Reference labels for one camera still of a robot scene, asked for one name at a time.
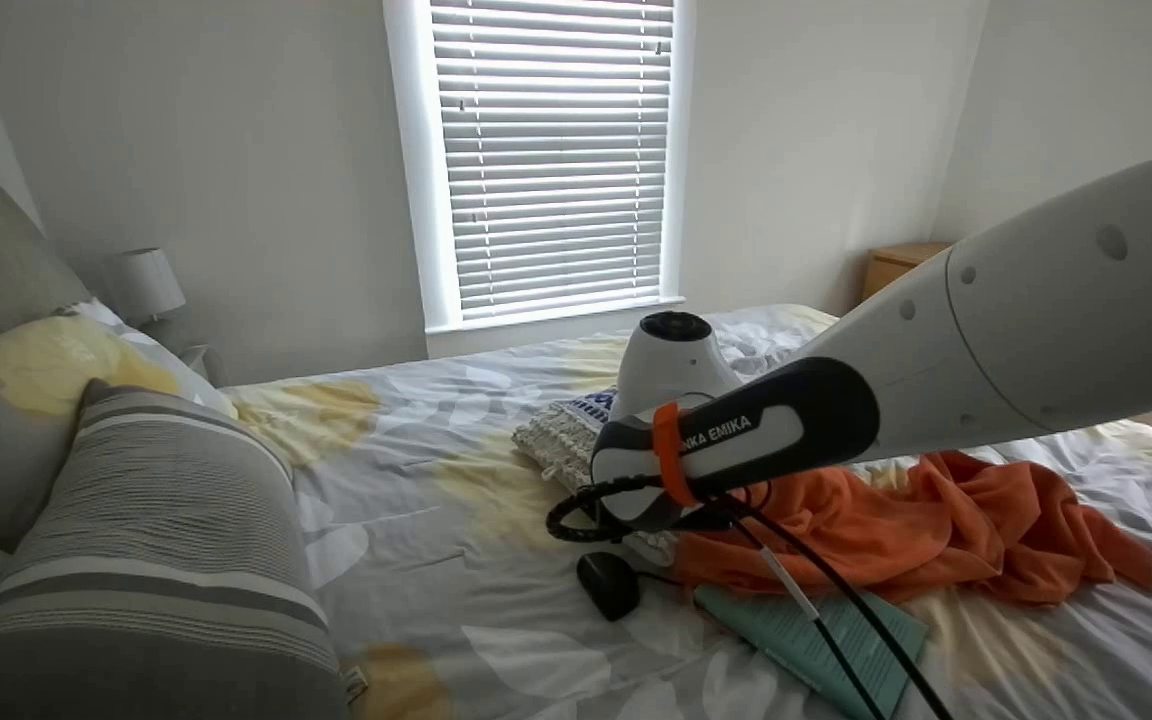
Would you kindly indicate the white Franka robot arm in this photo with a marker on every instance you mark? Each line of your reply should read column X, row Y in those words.
column 1041, row 321

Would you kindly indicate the small black appliance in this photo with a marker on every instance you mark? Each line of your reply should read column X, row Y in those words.
column 608, row 584

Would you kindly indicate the bed with floral duvet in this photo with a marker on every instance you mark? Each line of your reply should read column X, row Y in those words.
column 441, row 452

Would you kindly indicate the white window blinds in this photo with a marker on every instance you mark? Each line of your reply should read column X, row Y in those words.
column 548, row 147

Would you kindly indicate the light teal cloth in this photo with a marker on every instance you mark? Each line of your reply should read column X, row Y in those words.
column 737, row 620

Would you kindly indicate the light wooden nightstand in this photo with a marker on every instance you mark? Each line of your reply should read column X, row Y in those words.
column 896, row 265

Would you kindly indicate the dark bedside nightstand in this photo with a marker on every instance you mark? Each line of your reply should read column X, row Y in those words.
column 191, row 353

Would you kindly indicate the orange blanket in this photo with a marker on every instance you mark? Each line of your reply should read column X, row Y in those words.
column 976, row 532

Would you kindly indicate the white bedside lamp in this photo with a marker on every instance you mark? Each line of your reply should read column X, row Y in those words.
column 151, row 283

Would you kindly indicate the grey striped pillow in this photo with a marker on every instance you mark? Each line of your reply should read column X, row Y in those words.
column 161, row 532

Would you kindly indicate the small floral grey yellow pillow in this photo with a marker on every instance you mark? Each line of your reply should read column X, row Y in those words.
column 28, row 384

